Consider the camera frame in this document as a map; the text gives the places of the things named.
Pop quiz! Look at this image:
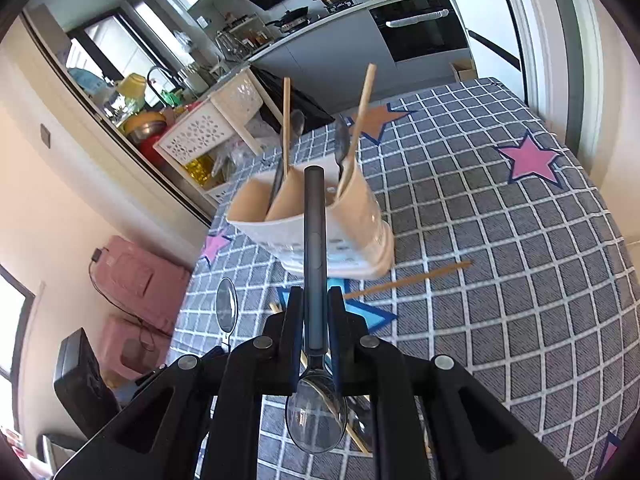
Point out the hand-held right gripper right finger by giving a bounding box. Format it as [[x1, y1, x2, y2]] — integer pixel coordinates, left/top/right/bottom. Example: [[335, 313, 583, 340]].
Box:
[[326, 287, 576, 480]]

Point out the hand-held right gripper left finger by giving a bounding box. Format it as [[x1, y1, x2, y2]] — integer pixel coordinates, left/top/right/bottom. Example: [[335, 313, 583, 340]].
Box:
[[52, 286, 306, 480]]

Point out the dark translucent plastic spoon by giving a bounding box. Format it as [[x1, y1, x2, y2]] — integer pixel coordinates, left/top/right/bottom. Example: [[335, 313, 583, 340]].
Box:
[[267, 109, 306, 211], [215, 277, 238, 356], [285, 165, 349, 455], [334, 116, 352, 181]]

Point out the plain wooden chopstick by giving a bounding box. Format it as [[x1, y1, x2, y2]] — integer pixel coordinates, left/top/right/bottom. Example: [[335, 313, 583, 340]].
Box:
[[344, 260, 472, 301], [336, 62, 377, 198], [282, 76, 292, 181]]

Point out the beige plastic utensil holder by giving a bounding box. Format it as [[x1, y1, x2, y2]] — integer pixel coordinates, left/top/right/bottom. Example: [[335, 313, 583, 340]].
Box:
[[226, 152, 396, 278]]

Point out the blue patterned wooden chopstick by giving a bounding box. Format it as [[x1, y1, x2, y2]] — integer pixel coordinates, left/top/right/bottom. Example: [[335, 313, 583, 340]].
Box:
[[269, 301, 375, 457]]

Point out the pink folding chair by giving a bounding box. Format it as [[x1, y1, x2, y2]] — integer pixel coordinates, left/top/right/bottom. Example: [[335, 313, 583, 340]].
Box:
[[92, 235, 193, 381]]

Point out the yellow oil bottle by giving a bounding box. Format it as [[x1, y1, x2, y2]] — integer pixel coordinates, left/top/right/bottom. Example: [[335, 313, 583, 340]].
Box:
[[185, 155, 221, 186]]

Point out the white perforated storage cart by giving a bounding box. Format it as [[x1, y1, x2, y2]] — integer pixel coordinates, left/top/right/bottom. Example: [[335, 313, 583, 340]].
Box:
[[152, 67, 286, 206]]

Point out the dark cloth on cart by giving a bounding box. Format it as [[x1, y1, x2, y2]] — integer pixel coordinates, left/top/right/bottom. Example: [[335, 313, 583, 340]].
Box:
[[255, 67, 336, 136]]

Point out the black box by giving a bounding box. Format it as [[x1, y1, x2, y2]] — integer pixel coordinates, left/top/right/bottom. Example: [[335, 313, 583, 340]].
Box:
[[54, 327, 121, 428]]

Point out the stainless steel bowl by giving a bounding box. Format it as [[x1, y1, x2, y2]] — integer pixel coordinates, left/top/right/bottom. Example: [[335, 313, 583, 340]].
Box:
[[122, 111, 167, 143]]

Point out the grey kitchen counter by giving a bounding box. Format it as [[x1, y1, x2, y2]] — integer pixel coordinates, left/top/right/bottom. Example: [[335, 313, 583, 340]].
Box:
[[250, 0, 456, 111]]

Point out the cardboard box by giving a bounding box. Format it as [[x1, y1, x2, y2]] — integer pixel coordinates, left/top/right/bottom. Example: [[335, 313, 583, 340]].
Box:
[[451, 59, 477, 83]]

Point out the glass kettle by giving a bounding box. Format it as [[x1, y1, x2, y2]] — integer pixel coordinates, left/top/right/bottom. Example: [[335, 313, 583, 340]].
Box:
[[216, 30, 248, 61]]

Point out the black kitchen faucet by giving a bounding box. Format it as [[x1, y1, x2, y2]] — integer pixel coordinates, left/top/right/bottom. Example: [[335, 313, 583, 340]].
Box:
[[146, 66, 173, 111]]

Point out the yellow plastic container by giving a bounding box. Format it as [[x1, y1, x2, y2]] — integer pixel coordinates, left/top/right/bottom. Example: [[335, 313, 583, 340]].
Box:
[[116, 72, 148, 101]]

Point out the white spice rack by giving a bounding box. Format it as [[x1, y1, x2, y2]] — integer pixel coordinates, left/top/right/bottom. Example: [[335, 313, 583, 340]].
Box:
[[225, 12, 273, 51]]

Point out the black built-in oven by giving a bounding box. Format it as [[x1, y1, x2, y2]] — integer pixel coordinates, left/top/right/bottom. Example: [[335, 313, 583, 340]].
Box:
[[370, 0, 471, 63]]

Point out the black wok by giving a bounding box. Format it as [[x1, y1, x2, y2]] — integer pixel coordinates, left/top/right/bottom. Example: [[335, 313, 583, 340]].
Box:
[[265, 6, 311, 33]]

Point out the white refrigerator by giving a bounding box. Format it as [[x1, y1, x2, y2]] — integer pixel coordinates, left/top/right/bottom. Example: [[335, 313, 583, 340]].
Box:
[[447, 0, 531, 106]]

